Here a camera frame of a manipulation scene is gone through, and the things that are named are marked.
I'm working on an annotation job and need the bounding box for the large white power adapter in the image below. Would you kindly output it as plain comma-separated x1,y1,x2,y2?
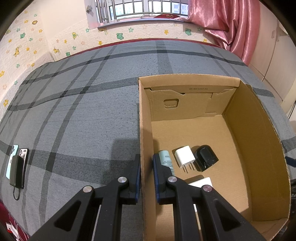
188,177,213,212

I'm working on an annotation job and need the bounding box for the black cylindrical cap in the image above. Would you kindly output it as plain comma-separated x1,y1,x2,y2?
194,145,219,172

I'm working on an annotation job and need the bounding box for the small white plug charger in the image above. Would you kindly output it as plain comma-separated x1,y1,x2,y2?
174,146,196,173

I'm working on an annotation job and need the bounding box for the light blue tube bottle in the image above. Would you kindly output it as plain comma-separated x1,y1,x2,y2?
159,150,175,176

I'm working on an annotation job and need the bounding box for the brown cardboard box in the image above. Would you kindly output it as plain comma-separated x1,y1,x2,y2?
138,74,290,240

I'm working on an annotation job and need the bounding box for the black power bank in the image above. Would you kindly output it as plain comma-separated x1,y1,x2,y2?
10,155,24,201

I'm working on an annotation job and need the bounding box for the phone with dark case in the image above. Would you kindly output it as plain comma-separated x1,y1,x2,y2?
19,148,29,189

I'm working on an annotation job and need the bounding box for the beige wardrobe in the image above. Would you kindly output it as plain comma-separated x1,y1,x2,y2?
249,4,295,113

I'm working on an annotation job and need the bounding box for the grey plaid bed cover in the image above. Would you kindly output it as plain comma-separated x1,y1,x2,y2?
1,40,295,235

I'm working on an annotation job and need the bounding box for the light green smartphone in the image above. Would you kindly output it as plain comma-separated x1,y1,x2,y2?
6,145,19,179

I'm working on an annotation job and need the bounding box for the pink satin curtain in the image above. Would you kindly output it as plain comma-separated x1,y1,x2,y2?
179,0,260,65

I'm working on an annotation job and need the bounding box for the barred window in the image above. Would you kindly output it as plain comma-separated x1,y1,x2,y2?
95,0,189,23

